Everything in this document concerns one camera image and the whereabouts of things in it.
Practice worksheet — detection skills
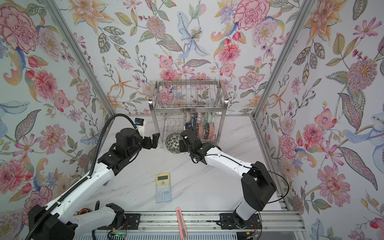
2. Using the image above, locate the orange black tape measure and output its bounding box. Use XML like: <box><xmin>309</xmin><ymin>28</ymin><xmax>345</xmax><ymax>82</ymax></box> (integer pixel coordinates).
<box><xmin>77</xmin><ymin>208</ymin><xmax>90</xmax><ymax>215</ymax></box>

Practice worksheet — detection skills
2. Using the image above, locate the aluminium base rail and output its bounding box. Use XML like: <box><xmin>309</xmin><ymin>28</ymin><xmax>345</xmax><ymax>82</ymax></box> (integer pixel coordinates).
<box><xmin>47</xmin><ymin>209</ymin><xmax>307</xmax><ymax>233</ymax></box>

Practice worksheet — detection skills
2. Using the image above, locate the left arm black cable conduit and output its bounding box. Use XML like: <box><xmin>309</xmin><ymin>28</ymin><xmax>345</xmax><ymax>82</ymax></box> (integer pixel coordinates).
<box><xmin>24</xmin><ymin>113</ymin><xmax>139</xmax><ymax>240</ymax></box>

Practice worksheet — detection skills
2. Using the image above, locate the purple striped bowl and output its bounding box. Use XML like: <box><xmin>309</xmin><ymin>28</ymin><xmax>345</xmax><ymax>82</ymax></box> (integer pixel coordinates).
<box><xmin>185</xmin><ymin>113</ymin><xmax>194</xmax><ymax>124</ymax></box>

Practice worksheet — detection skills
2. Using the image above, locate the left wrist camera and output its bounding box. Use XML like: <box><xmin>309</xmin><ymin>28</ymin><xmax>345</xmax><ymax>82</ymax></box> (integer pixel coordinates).
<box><xmin>135</xmin><ymin>118</ymin><xmax>146</xmax><ymax>137</ymax></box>

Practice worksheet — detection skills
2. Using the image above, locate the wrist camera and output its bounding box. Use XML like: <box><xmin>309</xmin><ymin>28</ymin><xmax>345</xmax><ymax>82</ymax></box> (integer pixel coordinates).
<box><xmin>185</xmin><ymin>123</ymin><xmax>193</xmax><ymax>130</ymax></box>
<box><xmin>135</xmin><ymin>118</ymin><xmax>146</xmax><ymax>137</ymax></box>

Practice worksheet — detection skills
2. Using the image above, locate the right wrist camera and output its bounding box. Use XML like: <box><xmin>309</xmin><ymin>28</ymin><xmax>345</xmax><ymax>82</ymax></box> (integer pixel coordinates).
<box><xmin>185</xmin><ymin>123</ymin><xmax>193</xmax><ymax>130</ymax></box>

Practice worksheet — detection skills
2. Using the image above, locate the black white floral bowl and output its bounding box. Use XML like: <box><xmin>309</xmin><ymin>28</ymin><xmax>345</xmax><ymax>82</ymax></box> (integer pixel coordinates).
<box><xmin>204</xmin><ymin>123</ymin><xmax>215</xmax><ymax>140</ymax></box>
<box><xmin>166</xmin><ymin>133</ymin><xmax>182</xmax><ymax>154</ymax></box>
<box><xmin>198</xmin><ymin>124</ymin><xmax>206</xmax><ymax>140</ymax></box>

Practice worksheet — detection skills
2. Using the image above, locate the blue patterned ceramic bowl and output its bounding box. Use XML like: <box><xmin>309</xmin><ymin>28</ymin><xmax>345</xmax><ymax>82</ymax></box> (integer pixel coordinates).
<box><xmin>192</xmin><ymin>113</ymin><xmax>204</xmax><ymax>127</ymax></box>

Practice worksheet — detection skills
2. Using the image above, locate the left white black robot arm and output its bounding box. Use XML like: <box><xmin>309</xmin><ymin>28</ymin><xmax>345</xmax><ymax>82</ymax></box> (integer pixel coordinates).
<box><xmin>26</xmin><ymin>128</ymin><xmax>161</xmax><ymax>240</ymax></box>

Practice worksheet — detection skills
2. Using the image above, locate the pale green ceramic bowl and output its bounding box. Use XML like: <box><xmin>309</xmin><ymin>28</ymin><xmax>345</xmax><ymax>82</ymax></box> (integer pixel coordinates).
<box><xmin>203</xmin><ymin>112</ymin><xmax>214</xmax><ymax>126</ymax></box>

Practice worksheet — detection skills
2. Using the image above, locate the steel two-tier dish rack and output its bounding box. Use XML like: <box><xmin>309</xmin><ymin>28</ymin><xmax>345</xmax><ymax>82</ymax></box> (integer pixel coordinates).
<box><xmin>149</xmin><ymin>80</ymin><xmax>230</xmax><ymax>147</ymax></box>

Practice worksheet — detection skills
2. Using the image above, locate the pink utility knife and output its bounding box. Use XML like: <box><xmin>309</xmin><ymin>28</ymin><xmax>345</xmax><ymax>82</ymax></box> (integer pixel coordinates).
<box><xmin>176</xmin><ymin>207</ymin><xmax>188</xmax><ymax>240</ymax></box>

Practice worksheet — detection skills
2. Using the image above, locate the yellow blue calculator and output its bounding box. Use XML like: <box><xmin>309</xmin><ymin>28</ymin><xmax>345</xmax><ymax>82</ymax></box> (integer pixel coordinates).
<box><xmin>156</xmin><ymin>173</ymin><xmax>172</xmax><ymax>204</ymax></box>

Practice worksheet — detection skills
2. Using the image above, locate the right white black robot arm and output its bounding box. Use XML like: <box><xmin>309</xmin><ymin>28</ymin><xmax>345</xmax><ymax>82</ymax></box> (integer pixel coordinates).
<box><xmin>179</xmin><ymin>129</ymin><xmax>277</xmax><ymax>228</ymax></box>

